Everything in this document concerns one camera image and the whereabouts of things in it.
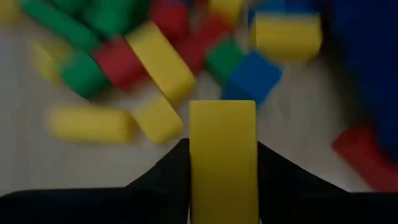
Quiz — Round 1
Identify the green block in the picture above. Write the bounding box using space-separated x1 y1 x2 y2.
58 52 109 100
80 0 150 38
20 0 100 52
205 35 246 85

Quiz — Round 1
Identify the blue block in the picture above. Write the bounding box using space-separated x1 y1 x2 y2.
220 51 284 108
248 0 327 16

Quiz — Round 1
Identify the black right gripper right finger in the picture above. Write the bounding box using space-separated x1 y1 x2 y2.
257 141 398 224

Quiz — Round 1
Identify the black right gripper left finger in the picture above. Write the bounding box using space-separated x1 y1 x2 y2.
0 138 191 224

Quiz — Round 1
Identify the yellow block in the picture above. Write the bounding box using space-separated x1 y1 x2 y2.
188 100 259 224
250 12 324 63
30 40 74 86
208 0 243 26
132 95 184 146
124 21 197 102
48 105 134 146

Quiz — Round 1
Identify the large blue plastic bin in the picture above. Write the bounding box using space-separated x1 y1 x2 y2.
323 0 398 156

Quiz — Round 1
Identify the red block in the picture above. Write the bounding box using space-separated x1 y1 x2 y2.
331 126 398 192
149 0 190 41
93 39 147 91
177 18 234 74

